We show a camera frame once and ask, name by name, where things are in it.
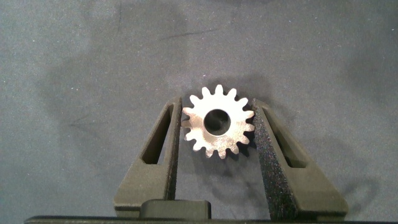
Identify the small steel planetary gear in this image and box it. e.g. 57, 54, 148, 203
181, 84, 256, 160

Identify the dark grey work mat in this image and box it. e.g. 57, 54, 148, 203
0, 0, 398, 224

